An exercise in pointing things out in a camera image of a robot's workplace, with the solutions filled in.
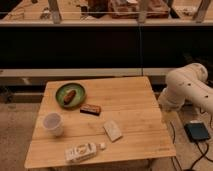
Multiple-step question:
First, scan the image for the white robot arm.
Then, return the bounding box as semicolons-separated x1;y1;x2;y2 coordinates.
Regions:
158;63;213;114

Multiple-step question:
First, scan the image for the black box on floor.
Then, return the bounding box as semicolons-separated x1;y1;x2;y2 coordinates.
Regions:
184;123;211;142

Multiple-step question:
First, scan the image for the black floor cable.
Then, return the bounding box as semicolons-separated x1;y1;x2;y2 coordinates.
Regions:
169;121;213;171

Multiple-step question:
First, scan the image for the green plate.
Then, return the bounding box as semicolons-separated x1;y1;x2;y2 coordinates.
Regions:
55;83;86;109

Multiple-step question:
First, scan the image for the brown chocolate bar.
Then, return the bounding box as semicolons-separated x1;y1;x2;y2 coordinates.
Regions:
80;104;101;116

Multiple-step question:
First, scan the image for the long wooden bench shelf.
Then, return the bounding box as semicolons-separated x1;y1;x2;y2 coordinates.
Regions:
0;68;171;78

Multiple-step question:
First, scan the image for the white sponge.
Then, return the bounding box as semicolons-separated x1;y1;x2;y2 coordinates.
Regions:
103;120;122;142

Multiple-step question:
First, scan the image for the white plastic cup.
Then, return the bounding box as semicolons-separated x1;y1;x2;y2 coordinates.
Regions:
42;113;63;137

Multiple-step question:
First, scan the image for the brown pastry on plate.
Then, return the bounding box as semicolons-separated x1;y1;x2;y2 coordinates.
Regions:
64;90;76;105

